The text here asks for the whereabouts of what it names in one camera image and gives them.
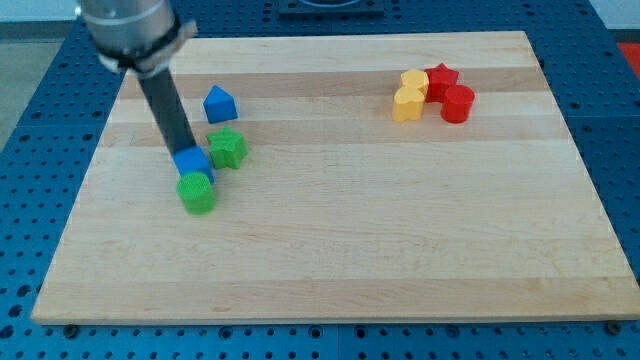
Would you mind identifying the green star block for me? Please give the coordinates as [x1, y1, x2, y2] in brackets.
[206, 126, 248, 169]

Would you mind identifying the blue pentagon house block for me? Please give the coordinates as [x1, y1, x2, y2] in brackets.
[203, 85, 238, 124]

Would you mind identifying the yellow heart block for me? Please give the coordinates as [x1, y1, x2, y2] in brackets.
[391, 87, 425, 122]

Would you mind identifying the blue cube block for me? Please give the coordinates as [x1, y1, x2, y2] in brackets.
[172, 145, 215, 183]

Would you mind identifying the yellow hexagon block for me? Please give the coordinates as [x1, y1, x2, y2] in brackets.
[400, 69, 429, 96]

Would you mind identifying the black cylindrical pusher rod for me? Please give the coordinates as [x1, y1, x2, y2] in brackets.
[138, 69, 196, 155]

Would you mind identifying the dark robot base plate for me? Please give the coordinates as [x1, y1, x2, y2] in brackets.
[278, 0, 385, 17]

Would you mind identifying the green cylinder block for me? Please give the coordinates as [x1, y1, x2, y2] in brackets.
[176, 172, 216, 215]

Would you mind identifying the light wooden board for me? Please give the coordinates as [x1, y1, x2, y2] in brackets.
[32, 31, 639, 325]

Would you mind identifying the red cylinder block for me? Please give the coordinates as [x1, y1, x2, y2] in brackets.
[441, 85, 475, 124]

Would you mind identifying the red star block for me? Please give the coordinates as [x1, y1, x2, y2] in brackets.
[424, 63, 459, 103]

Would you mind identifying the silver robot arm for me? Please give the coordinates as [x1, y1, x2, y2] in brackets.
[77, 0, 197, 154]

